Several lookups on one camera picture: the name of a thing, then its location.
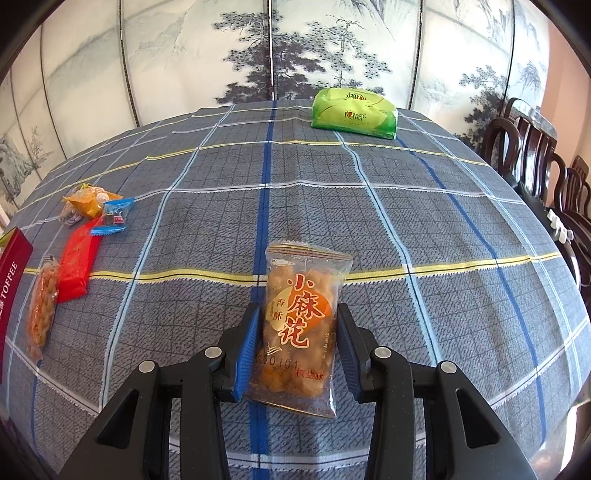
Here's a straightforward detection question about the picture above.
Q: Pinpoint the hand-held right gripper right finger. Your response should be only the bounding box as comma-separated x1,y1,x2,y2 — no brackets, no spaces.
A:
336,302,539,480

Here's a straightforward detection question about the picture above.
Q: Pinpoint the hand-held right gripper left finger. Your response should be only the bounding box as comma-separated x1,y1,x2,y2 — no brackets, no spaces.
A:
60,302,262,480

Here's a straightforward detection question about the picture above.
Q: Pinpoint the clear fried dough twist packet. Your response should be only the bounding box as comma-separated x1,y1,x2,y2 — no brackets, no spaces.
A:
243,241,354,420

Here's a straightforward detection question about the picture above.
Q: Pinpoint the blue candy packet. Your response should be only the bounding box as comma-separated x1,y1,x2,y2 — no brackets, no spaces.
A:
90,198,136,236

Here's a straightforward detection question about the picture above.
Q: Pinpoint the clear orange cracker packet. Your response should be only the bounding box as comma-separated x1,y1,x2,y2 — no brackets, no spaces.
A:
25,255,62,361

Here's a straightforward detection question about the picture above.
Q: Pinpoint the small grey snack packet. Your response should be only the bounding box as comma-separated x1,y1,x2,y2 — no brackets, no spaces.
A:
59,203,84,228

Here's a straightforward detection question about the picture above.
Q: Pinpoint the dark red candy box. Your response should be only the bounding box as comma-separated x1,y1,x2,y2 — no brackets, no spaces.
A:
0,227,34,385

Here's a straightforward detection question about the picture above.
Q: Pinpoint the red snack packet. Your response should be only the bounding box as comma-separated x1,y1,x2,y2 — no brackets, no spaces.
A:
56,217,107,304

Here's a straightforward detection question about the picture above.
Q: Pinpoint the yellow snack packet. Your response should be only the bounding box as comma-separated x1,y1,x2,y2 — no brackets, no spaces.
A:
63,183,124,219

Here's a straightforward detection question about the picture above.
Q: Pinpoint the green tissue pack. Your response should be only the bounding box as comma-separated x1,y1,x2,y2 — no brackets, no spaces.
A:
310,87,399,140

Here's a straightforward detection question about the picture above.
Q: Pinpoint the dark wooden chair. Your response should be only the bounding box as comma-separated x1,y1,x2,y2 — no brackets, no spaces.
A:
481,117,523,174
542,152,591,282

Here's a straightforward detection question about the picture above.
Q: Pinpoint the painted landscape folding screen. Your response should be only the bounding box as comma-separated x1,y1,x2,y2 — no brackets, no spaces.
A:
0,0,552,217

